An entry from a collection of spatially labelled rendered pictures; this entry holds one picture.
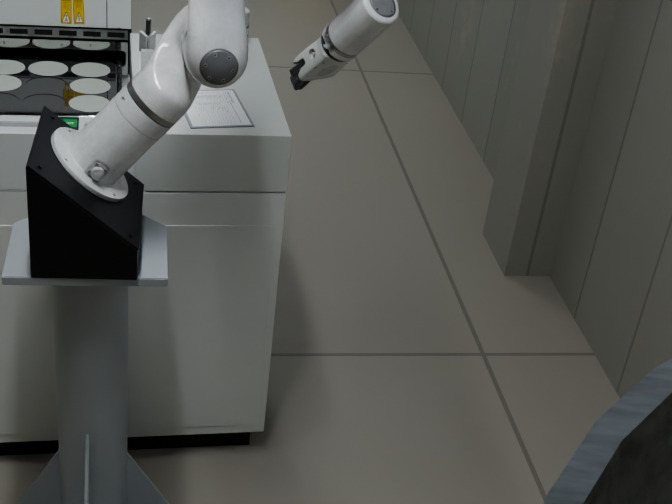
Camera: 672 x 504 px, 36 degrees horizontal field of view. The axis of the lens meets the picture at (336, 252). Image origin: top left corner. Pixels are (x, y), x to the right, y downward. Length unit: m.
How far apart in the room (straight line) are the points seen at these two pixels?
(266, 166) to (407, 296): 1.34
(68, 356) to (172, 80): 0.67
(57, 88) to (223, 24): 0.88
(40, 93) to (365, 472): 1.31
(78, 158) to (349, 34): 0.58
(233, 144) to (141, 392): 0.74
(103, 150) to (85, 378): 0.55
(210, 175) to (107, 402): 0.56
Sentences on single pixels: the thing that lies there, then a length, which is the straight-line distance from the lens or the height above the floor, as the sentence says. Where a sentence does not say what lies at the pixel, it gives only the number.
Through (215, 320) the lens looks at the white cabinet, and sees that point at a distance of 2.63.
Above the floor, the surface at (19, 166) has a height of 0.88.
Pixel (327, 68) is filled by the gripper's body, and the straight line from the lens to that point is 2.17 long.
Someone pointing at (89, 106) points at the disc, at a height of 0.90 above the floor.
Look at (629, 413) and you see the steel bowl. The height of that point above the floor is 1.85.
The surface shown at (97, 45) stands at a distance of 2.94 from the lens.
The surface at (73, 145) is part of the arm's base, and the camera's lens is 2.14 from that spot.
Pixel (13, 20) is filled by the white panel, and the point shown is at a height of 0.99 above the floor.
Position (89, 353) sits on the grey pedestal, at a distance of 2.33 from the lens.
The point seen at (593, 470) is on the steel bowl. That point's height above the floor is 1.85.
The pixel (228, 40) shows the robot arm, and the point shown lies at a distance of 1.96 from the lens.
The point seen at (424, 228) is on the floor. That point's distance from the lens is 4.07.
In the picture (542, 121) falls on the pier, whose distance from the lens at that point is 3.60.
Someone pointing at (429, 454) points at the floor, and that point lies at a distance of 3.02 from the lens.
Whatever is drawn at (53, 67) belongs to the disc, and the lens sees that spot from 2.87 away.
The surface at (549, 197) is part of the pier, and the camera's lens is 3.75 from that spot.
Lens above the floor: 1.98
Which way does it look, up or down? 31 degrees down
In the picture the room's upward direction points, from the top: 7 degrees clockwise
